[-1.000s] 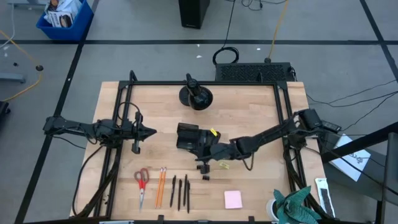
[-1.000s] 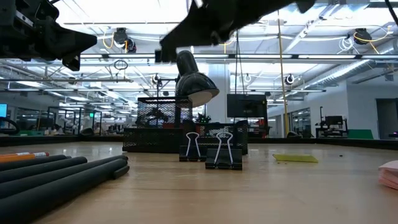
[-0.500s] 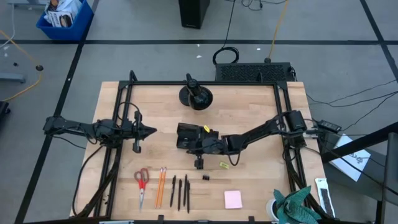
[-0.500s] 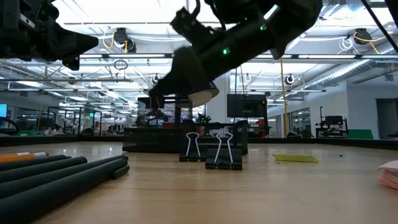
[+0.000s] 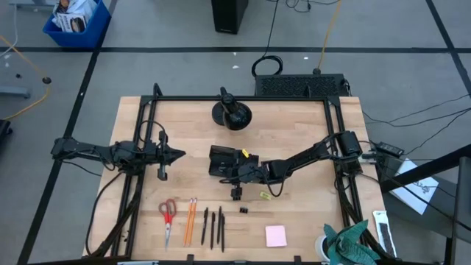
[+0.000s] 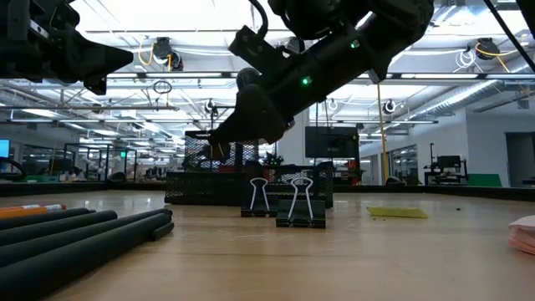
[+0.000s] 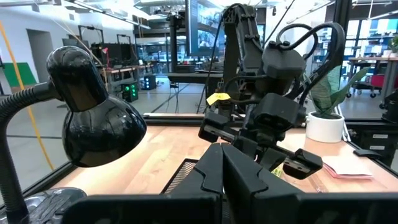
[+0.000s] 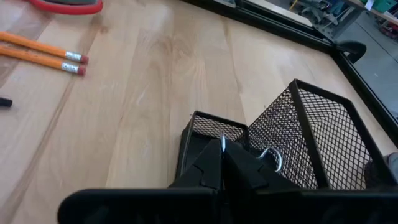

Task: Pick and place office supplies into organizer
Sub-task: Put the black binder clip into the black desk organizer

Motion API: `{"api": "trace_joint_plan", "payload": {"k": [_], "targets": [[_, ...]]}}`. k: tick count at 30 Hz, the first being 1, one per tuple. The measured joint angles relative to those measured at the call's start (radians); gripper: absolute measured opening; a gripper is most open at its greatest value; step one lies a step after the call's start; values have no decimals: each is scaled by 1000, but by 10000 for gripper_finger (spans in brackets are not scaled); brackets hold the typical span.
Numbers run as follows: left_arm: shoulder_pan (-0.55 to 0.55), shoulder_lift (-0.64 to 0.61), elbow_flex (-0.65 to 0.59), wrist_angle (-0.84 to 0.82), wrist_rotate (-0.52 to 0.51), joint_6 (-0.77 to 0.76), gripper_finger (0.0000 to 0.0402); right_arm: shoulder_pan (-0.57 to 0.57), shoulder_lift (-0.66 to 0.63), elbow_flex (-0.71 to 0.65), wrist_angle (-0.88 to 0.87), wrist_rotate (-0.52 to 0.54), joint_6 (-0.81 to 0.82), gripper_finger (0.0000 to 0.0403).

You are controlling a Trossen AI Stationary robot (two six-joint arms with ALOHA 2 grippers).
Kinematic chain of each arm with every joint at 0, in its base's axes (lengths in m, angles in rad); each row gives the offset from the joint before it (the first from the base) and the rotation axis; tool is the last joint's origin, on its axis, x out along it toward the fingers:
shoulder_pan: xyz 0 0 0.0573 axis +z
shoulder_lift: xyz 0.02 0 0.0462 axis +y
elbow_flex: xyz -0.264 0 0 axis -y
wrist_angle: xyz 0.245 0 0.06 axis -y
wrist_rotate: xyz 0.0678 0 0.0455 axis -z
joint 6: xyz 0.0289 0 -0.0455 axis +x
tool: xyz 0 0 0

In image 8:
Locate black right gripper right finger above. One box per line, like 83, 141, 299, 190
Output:
222, 139, 301, 191

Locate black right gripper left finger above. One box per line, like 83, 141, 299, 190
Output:
169, 139, 223, 190

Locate black binder clip silver handles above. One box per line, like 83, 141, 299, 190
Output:
219, 132, 284, 174

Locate orange pencil with eraser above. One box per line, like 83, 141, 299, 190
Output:
0, 30, 90, 65
0, 44, 86, 77

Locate red-handled scissors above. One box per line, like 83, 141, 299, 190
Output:
27, 0, 104, 16

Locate black mesh desk organizer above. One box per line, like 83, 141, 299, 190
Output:
175, 78, 398, 191

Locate green storage crate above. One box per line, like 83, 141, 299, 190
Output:
360, 0, 397, 13

